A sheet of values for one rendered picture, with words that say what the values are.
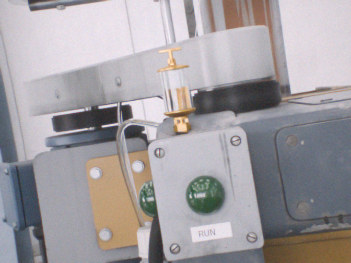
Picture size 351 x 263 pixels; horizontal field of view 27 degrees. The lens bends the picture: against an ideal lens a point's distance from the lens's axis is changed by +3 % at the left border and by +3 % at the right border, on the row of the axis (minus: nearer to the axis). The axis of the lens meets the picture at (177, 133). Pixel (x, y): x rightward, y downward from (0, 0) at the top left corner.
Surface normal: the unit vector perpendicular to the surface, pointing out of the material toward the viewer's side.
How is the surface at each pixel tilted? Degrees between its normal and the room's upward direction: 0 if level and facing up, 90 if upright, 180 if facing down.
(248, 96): 90
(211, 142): 90
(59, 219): 90
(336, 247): 90
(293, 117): 56
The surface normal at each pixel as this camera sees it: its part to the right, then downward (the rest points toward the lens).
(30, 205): 0.39, -0.01
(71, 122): -0.41, 0.11
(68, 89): -0.80, 0.16
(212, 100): -0.60, 0.14
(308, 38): -0.04, 0.06
